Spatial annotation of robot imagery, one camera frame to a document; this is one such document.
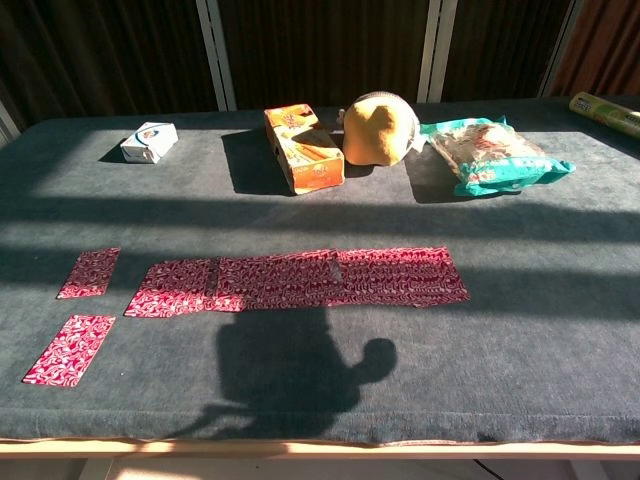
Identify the red patterned cloth strip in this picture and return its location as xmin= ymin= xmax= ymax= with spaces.
xmin=123 ymin=245 xmax=471 ymax=319

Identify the single red card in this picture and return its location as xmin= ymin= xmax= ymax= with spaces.
xmin=56 ymin=247 xmax=122 ymax=300
xmin=22 ymin=314 xmax=117 ymax=388

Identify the orange snack box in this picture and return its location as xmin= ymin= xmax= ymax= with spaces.
xmin=263 ymin=103 xmax=346 ymax=196

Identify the teal snack bag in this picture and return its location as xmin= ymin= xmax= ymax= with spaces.
xmin=419 ymin=116 xmax=577 ymax=198

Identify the small white blue box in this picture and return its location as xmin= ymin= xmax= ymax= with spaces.
xmin=119 ymin=122 xmax=180 ymax=165

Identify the dark blue table cloth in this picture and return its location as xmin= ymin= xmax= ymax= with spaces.
xmin=0 ymin=97 xmax=640 ymax=446

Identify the green white wrap roll box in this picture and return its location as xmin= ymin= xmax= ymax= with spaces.
xmin=568 ymin=91 xmax=640 ymax=136

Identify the red-brown curtain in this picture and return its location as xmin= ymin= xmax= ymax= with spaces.
xmin=549 ymin=0 xmax=640 ymax=99

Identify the white window frame post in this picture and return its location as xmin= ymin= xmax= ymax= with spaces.
xmin=537 ymin=0 xmax=586 ymax=99
xmin=0 ymin=99 xmax=24 ymax=146
xmin=195 ymin=0 xmax=238 ymax=112
xmin=416 ymin=0 xmax=459 ymax=105

